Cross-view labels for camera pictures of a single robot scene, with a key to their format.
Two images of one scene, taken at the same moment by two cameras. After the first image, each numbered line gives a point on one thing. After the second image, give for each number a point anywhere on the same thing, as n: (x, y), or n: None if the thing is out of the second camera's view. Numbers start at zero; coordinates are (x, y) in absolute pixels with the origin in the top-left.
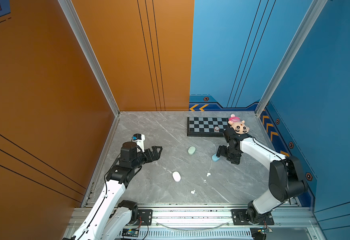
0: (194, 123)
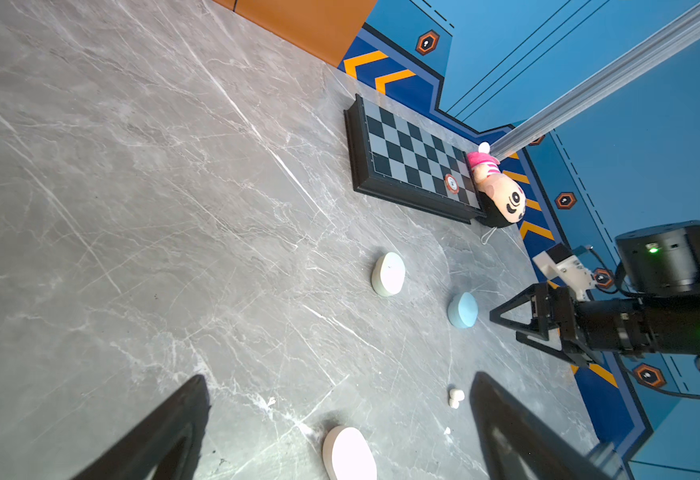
0: (397, 161)
